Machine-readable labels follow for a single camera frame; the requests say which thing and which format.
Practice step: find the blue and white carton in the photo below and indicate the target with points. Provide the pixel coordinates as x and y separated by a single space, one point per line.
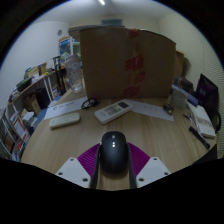
65 45

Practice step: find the black office chair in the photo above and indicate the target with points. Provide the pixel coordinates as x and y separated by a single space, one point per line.
207 95

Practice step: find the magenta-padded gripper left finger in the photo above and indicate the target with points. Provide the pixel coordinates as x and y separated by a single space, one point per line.
71 171

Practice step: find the large brown cardboard box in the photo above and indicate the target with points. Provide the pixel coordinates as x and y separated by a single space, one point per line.
110 63

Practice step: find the grey door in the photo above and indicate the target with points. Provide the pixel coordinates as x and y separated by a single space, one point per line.
111 22

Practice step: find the cluttered shelf unit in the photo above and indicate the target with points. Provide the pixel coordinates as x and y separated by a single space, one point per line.
20 126

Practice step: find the black marker pen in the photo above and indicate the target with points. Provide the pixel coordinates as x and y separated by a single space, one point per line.
199 136

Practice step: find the white paper sheet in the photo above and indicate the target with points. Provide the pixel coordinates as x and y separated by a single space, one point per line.
150 110
63 108

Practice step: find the slim white remote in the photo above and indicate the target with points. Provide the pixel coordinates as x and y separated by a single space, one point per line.
65 120

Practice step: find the black computer mouse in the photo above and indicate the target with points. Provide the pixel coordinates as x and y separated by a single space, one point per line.
114 150

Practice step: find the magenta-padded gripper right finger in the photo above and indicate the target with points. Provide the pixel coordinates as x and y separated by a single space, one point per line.
153 171

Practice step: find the blue book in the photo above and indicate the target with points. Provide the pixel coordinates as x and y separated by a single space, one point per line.
190 96

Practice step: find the ceiling tube light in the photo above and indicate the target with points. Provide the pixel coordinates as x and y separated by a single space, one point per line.
101 2

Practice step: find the clear plastic water bottle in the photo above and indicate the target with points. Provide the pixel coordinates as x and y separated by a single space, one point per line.
74 75

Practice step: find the clear plastic container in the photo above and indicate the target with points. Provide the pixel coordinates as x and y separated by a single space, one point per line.
179 98

